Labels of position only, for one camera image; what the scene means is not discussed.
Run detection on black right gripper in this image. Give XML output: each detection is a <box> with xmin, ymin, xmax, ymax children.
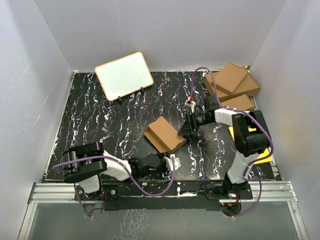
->
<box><xmin>178</xmin><ymin>110</ymin><xmax>212</xmax><ymax>135</ymax></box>

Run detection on cardboard box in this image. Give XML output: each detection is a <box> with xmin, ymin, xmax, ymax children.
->
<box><xmin>203</xmin><ymin>66</ymin><xmax>260</xmax><ymax>102</ymax></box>
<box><xmin>214</xmin><ymin>62</ymin><xmax>248</xmax><ymax>95</ymax></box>
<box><xmin>221</xmin><ymin>94</ymin><xmax>255</xmax><ymax>111</ymax></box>
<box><xmin>143</xmin><ymin>116</ymin><xmax>186</xmax><ymax>154</ymax></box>

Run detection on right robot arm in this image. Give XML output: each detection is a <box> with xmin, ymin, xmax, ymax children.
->
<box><xmin>178</xmin><ymin>96</ymin><xmax>271</xmax><ymax>199</ymax></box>

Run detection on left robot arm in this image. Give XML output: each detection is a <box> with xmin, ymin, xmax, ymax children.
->
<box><xmin>53</xmin><ymin>142</ymin><xmax>177</xmax><ymax>200</ymax></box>

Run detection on yellow booklet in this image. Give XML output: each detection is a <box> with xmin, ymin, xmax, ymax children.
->
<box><xmin>228</xmin><ymin>126</ymin><xmax>274</xmax><ymax>165</ymax></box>

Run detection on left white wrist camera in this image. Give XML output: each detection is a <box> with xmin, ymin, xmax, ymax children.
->
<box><xmin>163</xmin><ymin>154</ymin><xmax>181</xmax><ymax>172</ymax></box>

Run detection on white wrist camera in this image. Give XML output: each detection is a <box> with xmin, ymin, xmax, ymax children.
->
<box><xmin>163</xmin><ymin>154</ymin><xmax>181</xmax><ymax>172</ymax></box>
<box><xmin>184</xmin><ymin>96</ymin><xmax>197</xmax><ymax>113</ymax></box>

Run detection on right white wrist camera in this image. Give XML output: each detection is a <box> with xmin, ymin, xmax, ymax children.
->
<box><xmin>184</xmin><ymin>96</ymin><xmax>197</xmax><ymax>113</ymax></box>

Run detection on black base frame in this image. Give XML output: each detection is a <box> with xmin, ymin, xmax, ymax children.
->
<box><xmin>99</xmin><ymin>178</ymin><xmax>253</xmax><ymax>213</ymax></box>

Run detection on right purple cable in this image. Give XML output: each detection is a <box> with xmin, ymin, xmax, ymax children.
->
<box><xmin>189</xmin><ymin>66</ymin><xmax>275</xmax><ymax>218</ymax></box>

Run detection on whiteboard with orange frame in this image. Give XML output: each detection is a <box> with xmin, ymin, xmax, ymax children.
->
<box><xmin>94</xmin><ymin>52</ymin><xmax>154</xmax><ymax>102</ymax></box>

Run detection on aluminium rail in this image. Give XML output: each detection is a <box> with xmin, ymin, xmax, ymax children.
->
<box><xmin>28</xmin><ymin>180</ymin><xmax>297</xmax><ymax>203</ymax></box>

